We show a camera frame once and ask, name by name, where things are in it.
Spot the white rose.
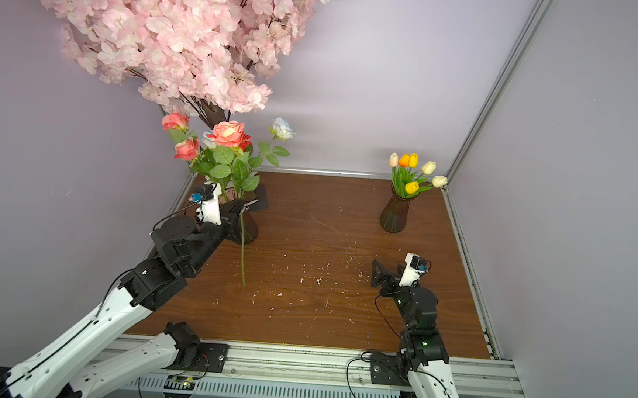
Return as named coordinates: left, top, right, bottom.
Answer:
left=256, top=117, right=295, bottom=166

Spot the pink orange rose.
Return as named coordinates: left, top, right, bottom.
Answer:
left=161, top=112, right=191, bottom=145

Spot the orange tulip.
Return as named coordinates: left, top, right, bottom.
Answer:
left=397, top=153, right=411, bottom=176

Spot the pale pink tulip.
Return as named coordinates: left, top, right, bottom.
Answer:
left=389, top=152, right=400, bottom=182

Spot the red rose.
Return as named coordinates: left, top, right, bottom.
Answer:
left=239, top=134, right=252, bottom=150

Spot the yellow tulip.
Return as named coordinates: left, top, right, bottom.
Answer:
left=399, top=181, right=421, bottom=199
left=408, top=153, right=419, bottom=170

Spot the white tulip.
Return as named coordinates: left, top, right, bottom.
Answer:
left=419, top=175, right=448, bottom=193

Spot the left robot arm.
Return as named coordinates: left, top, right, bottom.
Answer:
left=0, top=192, right=246, bottom=398

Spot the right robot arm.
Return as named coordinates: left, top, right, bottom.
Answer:
left=369, top=253, right=460, bottom=398

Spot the dark glass vase left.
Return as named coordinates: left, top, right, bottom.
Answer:
left=229, top=198, right=259, bottom=245

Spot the dark glass vase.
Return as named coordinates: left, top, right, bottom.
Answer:
left=379, top=187, right=413, bottom=234
left=229, top=198, right=259, bottom=245

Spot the dark glass vase right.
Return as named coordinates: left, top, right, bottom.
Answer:
left=379, top=187, right=413, bottom=234

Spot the pink cherry blossom tree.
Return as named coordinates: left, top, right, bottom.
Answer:
left=42, top=0, right=329, bottom=126

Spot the left controller board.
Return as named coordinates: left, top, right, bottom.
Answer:
left=162, top=376, right=197, bottom=398

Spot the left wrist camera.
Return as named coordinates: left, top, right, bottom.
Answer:
left=189, top=182, right=221, bottom=225

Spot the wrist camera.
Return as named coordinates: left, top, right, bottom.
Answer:
left=399, top=253, right=432, bottom=288
left=189, top=182, right=221, bottom=225

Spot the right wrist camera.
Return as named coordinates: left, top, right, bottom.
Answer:
left=399, top=253, right=432, bottom=288

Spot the tree base plate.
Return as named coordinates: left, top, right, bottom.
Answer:
left=248, top=184, right=270, bottom=213

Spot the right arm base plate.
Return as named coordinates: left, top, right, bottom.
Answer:
left=367, top=352, right=410, bottom=387

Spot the aluminium front rail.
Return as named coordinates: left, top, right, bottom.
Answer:
left=70, top=330, right=528, bottom=398

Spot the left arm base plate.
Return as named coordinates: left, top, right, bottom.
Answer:
left=168, top=342, right=230, bottom=374

